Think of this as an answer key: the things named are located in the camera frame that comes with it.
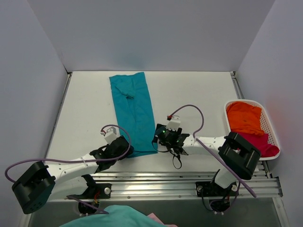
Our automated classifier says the teal t-shirt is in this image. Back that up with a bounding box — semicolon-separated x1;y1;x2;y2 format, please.
109;72;157;157

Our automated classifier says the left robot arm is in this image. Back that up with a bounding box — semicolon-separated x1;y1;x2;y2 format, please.
12;136;134;214

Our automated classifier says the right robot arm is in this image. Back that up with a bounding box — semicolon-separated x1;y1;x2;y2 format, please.
152;124;261;197

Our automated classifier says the light green cloth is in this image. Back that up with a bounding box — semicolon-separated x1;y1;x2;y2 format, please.
61;205;165;227

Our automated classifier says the orange t-shirt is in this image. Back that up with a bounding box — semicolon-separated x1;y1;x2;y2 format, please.
226;101;264;136

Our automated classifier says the pink cloth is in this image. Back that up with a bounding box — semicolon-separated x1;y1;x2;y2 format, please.
147;213;164;225

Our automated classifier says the magenta t-shirt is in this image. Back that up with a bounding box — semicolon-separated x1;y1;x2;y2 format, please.
232;129;280;157

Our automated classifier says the white plastic basket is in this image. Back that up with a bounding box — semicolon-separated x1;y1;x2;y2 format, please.
224;99;280;161

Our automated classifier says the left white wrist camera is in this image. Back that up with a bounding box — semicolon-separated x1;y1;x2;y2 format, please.
100;127;118;145

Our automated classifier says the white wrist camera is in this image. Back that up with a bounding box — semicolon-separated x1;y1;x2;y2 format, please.
166;115;181;131
100;127;118;145

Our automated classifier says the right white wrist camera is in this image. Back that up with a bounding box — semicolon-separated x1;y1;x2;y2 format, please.
166;115;181;131

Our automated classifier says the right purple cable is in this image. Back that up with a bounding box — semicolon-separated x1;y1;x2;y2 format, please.
170;105;258;213

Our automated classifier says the purple cable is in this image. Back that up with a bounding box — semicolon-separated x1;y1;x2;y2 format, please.
5;124;132;215
170;105;258;213

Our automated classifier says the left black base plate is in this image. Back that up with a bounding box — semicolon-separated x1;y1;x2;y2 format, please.
68;175;112;200

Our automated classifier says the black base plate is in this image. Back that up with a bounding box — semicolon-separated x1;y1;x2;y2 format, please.
195;181;237;197
68;175;112;200

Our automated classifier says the aluminium rail frame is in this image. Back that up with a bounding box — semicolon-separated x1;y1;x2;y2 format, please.
48;171;283;202

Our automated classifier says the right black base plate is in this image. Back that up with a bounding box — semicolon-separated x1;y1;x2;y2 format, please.
195;181;237;197

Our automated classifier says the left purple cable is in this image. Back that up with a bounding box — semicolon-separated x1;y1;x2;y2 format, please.
5;124;132;215

